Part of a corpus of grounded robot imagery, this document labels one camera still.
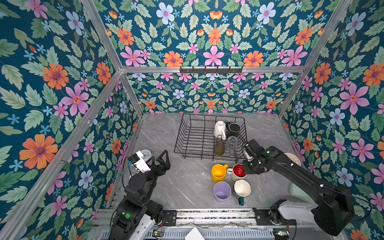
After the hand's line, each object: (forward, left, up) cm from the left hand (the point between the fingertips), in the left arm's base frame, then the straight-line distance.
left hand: (163, 151), depth 64 cm
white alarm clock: (+14, +18, -27) cm, 35 cm away
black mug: (+25, -38, -19) cm, 49 cm away
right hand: (-2, -40, -20) cm, 45 cm away
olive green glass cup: (+12, -28, -20) cm, 37 cm away
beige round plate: (+6, -75, -27) cm, 80 cm away
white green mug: (-10, -38, -28) cm, 49 cm away
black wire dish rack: (+25, -14, -30) cm, 41 cm away
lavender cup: (-11, -27, -27) cm, 39 cm away
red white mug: (-2, -37, -23) cm, 43 cm away
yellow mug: (0, -27, -28) cm, 39 cm away
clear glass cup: (+15, -36, -20) cm, 44 cm away
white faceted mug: (+25, -30, -19) cm, 43 cm away
